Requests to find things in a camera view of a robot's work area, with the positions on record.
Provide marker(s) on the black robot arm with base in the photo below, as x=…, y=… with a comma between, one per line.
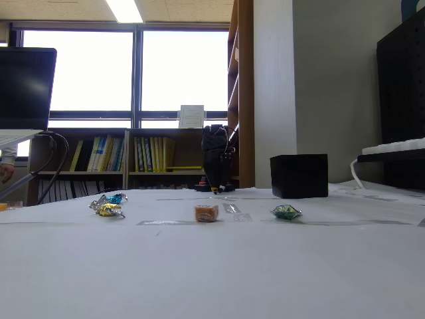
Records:
x=216, y=136

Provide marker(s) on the forearm in white sleeve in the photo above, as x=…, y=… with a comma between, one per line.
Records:
x=8, y=154

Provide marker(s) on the black open box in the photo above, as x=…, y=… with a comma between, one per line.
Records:
x=299, y=176

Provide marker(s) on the person's hand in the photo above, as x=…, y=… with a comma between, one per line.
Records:
x=6, y=172

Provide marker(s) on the orange table clamp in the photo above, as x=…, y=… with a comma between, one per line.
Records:
x=202, y=182

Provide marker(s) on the orange wrapped caramel cube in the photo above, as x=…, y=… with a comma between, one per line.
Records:
x=206, y=214

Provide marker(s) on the white paper sign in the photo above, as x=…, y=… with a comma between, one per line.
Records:
x=191, y=116

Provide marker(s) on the green wrapped candy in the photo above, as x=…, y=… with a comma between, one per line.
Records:
x=285, y=212

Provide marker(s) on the tall brown bookshelf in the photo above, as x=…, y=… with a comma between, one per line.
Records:
x=246, y=99

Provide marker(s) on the white paper table cover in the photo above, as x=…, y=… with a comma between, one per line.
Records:
x=212, y=266

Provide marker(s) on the green white book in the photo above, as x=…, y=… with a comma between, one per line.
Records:
x=138, y=154

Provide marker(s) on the yellow blue book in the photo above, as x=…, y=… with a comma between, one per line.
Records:
x=107, y=154
x=119, y=156

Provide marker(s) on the blue foil wrapped candy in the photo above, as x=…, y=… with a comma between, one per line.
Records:
x=114, y=198

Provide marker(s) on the gold foil wrapped candy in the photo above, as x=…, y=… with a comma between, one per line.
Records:
x=109, y=209

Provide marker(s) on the white blue book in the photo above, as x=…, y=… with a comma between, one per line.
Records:
x=94, y=153

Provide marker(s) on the low wooden bookshelf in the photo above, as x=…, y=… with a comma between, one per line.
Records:
x=83, y=132

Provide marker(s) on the leaning yellow book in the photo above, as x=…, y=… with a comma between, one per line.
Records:
x=77, y=155

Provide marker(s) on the row of white binders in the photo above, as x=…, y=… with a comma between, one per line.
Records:
x=66, y=190

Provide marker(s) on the black shelf under power strip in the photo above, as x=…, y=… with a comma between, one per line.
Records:
x=391, y=157

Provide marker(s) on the white power strip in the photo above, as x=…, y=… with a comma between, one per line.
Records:
x=398, y=146

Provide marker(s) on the ceiling light panel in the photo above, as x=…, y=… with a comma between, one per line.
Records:
x=124, y=10

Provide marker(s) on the black pegboard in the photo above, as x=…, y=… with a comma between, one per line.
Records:
x=401, y=83

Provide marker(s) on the laptop with dark screen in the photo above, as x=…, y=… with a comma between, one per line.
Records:
x=23, y=86

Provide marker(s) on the small clear container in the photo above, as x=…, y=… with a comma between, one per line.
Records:
x=3, y=206

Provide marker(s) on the blue object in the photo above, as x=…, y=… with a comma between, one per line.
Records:
x=410, y=10

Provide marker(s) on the dark window frame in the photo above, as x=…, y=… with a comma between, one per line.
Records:
x=137, y=73

